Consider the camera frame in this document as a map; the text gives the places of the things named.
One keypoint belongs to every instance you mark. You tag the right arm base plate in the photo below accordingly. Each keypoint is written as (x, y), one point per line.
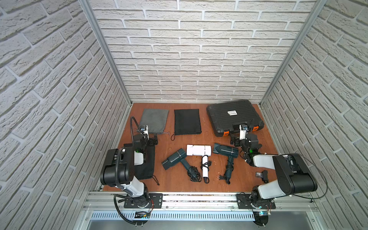
(249, 201)

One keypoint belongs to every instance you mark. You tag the black printed drawstring pouch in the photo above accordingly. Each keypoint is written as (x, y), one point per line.
(146, 170)

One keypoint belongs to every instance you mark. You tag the black fabric pouch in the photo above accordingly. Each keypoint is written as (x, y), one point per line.
(186, 122)

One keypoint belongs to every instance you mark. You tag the white hair dryer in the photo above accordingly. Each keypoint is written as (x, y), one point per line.
(204, 151)

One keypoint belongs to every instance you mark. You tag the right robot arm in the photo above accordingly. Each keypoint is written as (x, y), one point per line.
(293, 175)

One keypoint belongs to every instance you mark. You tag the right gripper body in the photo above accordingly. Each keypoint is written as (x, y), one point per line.
(240, 141)

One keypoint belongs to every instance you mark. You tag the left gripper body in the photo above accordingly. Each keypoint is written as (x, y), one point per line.
(151, 140)

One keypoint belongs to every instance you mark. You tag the dark green hair dryer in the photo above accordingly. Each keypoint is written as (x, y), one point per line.
(230, 152)
(180, 157)

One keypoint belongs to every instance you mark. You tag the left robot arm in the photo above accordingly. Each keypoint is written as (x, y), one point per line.
(126, 167)

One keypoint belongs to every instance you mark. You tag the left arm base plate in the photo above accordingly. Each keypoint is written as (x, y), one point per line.
(150, 201)

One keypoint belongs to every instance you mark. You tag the small black adapter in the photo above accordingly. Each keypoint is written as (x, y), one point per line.
(263, 175)

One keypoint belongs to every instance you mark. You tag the black plastic tool case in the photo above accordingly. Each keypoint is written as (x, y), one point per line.
(227, 117)

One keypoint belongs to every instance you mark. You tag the aluminium rail frame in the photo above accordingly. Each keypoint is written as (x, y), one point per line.
(191, 206)

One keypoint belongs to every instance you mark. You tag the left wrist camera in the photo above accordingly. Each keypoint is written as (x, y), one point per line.
(144, 130)

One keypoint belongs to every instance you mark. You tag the grey fabric pouch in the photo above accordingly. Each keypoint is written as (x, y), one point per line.
(155, 119)

